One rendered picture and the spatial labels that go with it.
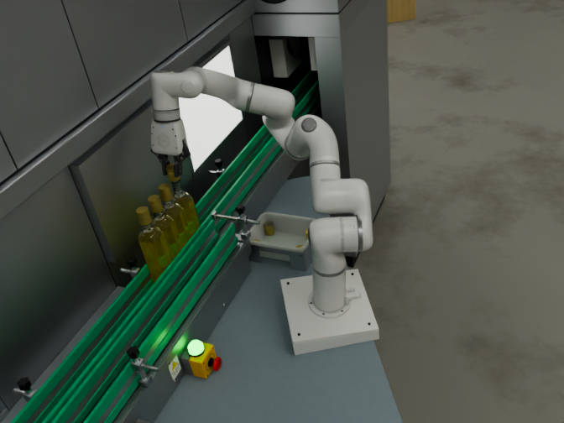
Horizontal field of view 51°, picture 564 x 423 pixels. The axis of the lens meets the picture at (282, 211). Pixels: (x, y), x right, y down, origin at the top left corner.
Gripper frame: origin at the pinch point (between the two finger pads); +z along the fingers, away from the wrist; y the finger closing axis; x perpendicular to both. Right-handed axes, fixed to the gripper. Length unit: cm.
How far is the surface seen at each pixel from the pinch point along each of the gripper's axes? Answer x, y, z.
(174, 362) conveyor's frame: -29, 17, 44
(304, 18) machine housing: 86, 6, -36
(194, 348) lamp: -26, 21, 41
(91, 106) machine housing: -13.9, -14.6, -20.6
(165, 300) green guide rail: -18.2, 6.8, 33.3
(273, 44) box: 101, -15, -24
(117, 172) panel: -10.8, -11.5, -0.9
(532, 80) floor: 354, 82, 28
